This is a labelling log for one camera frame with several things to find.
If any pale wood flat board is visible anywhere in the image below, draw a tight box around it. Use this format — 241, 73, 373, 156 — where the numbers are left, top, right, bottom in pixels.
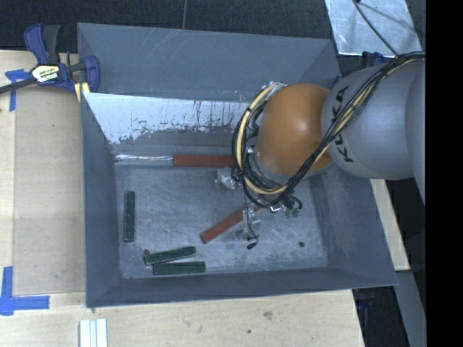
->
12, 85, 412, 296

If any red-brown flat block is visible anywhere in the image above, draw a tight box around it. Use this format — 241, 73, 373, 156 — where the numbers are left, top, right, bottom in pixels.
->
200, 204, 263, 246
172, 154, 237, 168

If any dark green flat block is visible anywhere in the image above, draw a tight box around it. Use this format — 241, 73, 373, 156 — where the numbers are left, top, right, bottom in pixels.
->
143, 245, 197, 267
152, 260, 207, 276
123, 190, 136, 243

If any grey metal bin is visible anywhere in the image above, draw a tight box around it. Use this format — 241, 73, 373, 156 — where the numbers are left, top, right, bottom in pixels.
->
76, 22, 399, 309

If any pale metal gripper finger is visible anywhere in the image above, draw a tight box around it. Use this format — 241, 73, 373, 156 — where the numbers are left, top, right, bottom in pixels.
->
235, 207, 263, 241
214, 168, 237, 192

